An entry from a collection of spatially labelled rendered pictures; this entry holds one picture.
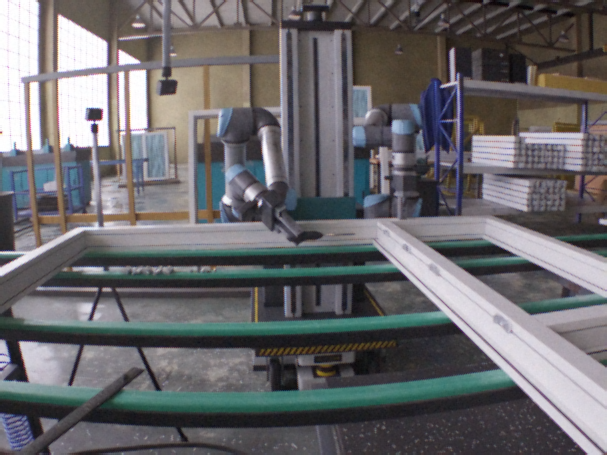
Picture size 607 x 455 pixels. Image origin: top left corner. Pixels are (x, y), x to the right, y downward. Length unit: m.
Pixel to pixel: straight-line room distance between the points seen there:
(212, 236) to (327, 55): 1.11
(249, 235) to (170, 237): 0.26
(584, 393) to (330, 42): 1.86
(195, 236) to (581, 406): 1.16
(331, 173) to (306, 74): 0.50
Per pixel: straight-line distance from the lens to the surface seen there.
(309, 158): 2.05
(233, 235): 1.37
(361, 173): 5.03
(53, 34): 14.99
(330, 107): 2.06
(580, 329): 0.76
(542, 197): 5.50
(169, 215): 3.72
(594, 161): 5.74
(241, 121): 1.65
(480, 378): 0.66
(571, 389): 0.60
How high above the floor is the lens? 1.20
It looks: 11 degrees down
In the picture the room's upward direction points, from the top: 1 degrees counter-clockwise
